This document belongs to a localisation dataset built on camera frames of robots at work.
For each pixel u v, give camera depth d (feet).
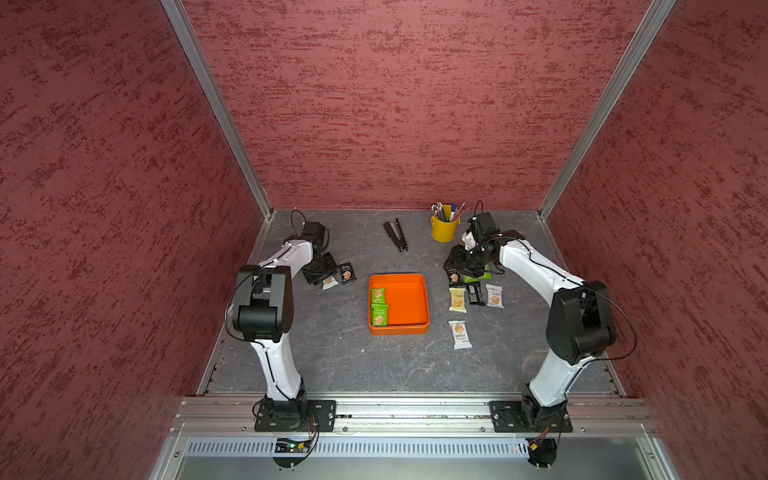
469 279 3.21
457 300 3.10
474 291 3.19
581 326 1.57
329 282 3.12
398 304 3.16
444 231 3.59
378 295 3.11
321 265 2.75
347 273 3.29
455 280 3.28
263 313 1.69
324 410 2.47
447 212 3.50
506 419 2.40
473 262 2.57
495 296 3.12
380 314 2.94
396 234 3.64
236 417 2.52
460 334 2.86
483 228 2.43
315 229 2.71
